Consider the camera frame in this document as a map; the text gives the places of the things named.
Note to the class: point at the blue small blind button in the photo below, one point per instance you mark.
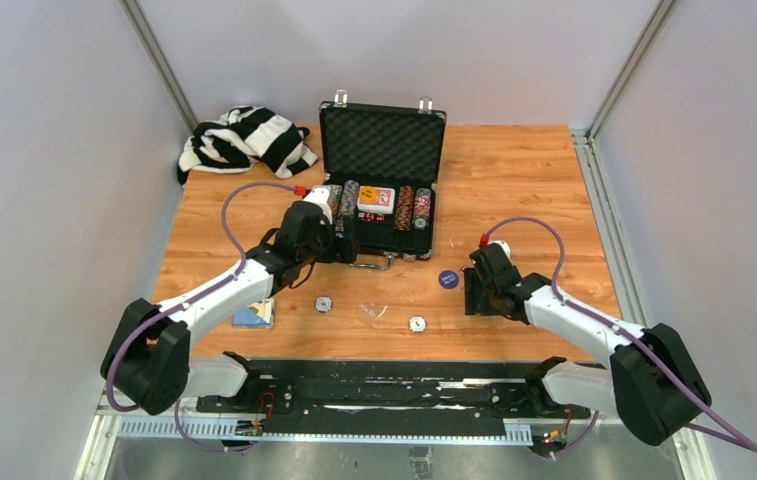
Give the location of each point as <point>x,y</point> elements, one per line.
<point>449,279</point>

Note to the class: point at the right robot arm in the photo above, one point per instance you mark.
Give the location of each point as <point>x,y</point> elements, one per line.
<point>644,376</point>

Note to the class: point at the yellow big blind button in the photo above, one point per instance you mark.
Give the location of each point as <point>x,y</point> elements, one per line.
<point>368,195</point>

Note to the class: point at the black white striped cloth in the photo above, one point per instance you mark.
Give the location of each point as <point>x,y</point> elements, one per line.
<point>242,138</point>

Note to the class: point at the orange black chip row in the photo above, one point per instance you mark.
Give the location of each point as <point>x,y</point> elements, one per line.
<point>404,208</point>

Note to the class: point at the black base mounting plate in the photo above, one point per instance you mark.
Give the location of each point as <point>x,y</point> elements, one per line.
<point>389,398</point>

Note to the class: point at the red green chip row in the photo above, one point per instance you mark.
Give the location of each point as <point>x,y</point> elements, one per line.
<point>422,204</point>

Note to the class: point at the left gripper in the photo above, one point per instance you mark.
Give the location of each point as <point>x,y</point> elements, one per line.
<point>345,248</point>

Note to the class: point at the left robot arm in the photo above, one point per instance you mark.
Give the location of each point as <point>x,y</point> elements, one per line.
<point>149,359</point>

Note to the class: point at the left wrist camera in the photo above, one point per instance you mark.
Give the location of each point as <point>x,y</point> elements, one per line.
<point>320,195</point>

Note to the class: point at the clear dealer button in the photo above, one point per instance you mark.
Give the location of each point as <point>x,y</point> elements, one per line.
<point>370,311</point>

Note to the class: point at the red playing card deck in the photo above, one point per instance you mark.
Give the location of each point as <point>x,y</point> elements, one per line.
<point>385,204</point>

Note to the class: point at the black poker set case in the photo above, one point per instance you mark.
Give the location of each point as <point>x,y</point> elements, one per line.
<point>385,146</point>

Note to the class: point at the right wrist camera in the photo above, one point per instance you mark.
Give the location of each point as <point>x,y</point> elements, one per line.
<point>498,248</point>

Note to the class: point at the grey white poker chip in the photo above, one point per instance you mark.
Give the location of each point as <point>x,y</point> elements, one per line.
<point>323,304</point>
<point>417,324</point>

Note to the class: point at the blue card deck box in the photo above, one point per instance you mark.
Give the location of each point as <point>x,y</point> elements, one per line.
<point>259,315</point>

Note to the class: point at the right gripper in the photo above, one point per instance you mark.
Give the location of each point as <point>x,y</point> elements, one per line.
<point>476,303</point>

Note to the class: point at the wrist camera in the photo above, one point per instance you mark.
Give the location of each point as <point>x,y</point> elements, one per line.
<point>498,248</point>
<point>320,195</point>

